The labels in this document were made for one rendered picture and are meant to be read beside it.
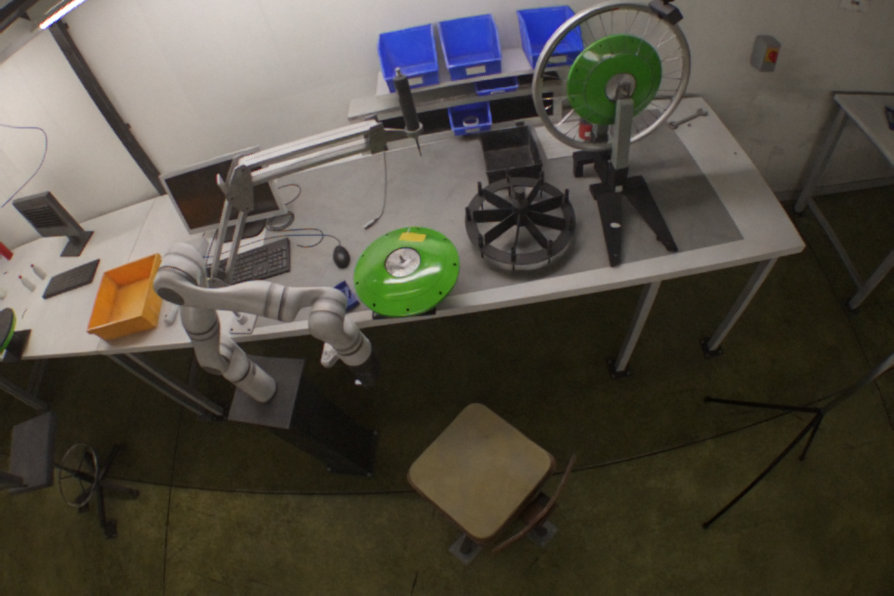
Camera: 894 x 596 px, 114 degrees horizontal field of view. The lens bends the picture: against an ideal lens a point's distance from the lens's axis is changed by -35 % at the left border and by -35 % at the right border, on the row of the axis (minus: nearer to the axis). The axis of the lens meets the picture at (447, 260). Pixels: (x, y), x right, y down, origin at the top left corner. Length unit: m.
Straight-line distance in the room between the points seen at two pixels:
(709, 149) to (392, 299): 1.39
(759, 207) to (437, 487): 1.49
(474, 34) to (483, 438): 1.47
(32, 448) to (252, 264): 1.75
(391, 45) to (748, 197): 1.48
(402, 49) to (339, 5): 0.31
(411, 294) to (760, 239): 1.19
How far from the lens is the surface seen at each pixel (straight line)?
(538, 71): 1.27
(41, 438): 2.76
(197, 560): 2.65
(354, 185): 1.83
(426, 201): 1.66
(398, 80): 1.16
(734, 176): 1.88
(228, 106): 2.11
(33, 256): 3.37
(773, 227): 1.75
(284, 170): 1.20
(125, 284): 2.21
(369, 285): 1.26
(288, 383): 1.50
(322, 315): 0.86
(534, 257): 1.36
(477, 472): 1.47
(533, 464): 1.47
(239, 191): 1.21
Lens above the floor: 2.06
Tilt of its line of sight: 52 degrees down
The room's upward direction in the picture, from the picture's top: 15 degrees counter-clockwise
